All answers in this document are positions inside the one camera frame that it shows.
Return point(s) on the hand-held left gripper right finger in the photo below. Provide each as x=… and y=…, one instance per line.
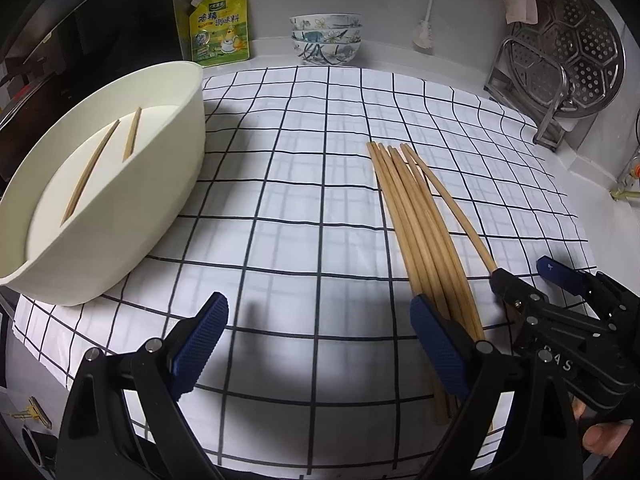
x=440, y=347

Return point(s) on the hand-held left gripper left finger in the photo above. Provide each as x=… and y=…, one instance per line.
x=200, y=342

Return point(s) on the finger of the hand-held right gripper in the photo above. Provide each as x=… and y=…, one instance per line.
x=562, y=275
x=512, y=290

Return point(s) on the light wooden chopstick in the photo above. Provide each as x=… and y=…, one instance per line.
x=132, y=134
x=90, y=172
x=470, y=232

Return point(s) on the group of wooden chopsticks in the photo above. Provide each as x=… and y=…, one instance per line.
x=420, y=240

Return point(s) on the white plastic basin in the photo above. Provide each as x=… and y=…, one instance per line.
x=165, y=200

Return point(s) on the person's right hand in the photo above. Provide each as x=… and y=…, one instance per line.
x=607, y=440

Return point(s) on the brass pipe valve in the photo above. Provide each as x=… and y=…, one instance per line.
x=625, y=185

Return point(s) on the steel rack stand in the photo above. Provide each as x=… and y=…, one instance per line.
x=550, y=125

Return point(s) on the white black checkered cloth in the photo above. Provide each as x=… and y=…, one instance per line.
x=300, y=210

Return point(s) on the perforated steel steamer plate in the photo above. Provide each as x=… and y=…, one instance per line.
x=585, y=60

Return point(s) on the white dish brush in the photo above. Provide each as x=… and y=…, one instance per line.
x=424, y=32

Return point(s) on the yellow green seasoning pouch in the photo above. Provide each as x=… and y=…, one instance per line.
x=220, y=30

